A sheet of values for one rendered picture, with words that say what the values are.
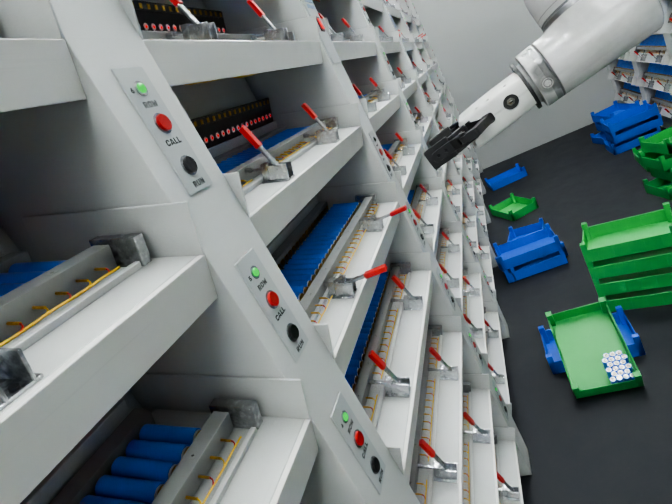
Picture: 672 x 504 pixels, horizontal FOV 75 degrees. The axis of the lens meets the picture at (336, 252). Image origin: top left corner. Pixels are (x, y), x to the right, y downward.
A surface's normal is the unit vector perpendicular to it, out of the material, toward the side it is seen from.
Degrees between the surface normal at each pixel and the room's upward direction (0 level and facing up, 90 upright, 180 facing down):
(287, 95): 90
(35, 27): 90
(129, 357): 109
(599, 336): 26
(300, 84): 90
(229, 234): 90
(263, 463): 19
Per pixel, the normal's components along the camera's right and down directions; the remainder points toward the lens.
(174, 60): 0.95, -0.05
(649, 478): -0.47, -0.84
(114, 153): -0.25, 0.42
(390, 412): -0.17, -0.91
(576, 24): -0.52, 0.07
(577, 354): -0.53, -0.58
